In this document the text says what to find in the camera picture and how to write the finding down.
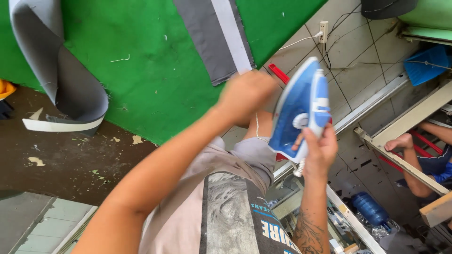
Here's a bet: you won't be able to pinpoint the blue water bottle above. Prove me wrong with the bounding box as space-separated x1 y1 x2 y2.
352 191 390 227

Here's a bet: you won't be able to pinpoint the black cables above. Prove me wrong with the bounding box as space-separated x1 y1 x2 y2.
322 10 365 69

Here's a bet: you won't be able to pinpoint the red metal bars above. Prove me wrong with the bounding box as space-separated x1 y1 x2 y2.
379 130 445 173

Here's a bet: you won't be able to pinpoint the white power socket strip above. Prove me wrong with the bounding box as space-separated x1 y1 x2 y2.
319 20 329 44

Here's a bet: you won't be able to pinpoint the white reflective strip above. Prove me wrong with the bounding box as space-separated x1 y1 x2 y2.
211 0 253 75

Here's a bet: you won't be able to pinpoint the person's grey shorts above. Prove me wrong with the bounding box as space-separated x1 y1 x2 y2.
230 136 278 186

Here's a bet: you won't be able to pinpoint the person's left hand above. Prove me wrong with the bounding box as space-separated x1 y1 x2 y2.
215 70 280 127

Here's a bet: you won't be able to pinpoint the curled grey fabric piece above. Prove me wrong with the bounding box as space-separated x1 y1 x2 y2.
8 0 109 137

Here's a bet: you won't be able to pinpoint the wooden frame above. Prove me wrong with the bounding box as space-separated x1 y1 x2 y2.
353 79 452 228

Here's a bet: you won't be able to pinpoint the yellow cloth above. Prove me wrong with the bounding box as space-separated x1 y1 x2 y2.
0 79 17 101

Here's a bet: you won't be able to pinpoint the person's printed beige shirt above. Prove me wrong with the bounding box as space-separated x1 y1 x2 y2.
138 136 301 254

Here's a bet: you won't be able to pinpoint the blue dustpan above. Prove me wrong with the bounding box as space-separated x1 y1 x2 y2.
404 44 452 87

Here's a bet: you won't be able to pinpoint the glass display cabinet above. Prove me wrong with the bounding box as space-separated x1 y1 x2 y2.
265 173 389 254

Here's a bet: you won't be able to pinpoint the person's right hand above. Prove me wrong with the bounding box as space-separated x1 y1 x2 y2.
292 123 339 181

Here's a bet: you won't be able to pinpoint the green felt table cover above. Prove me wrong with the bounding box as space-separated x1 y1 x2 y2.
0 0 329 146

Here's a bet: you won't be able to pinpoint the grey fabric panel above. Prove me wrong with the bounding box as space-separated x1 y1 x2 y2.
173 0 256 87

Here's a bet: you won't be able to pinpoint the dark round cushion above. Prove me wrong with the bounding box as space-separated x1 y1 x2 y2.
361 0 420 20

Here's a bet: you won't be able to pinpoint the clear plastic bag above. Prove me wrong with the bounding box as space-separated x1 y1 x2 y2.
356 211 401 242

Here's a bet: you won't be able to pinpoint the person's leg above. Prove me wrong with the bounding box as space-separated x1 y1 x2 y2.
242 109 274 142

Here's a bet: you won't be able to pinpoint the green padded board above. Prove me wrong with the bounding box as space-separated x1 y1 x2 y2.
398 0 452 46

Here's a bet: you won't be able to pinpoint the metal floor rail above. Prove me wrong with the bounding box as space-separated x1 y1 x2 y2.
273 71 411 179

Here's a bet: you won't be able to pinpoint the blue and white clothes iron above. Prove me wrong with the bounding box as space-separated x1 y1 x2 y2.
268 56 332 164

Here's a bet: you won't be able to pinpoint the grey board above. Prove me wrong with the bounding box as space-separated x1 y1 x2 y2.
0 190 58 254

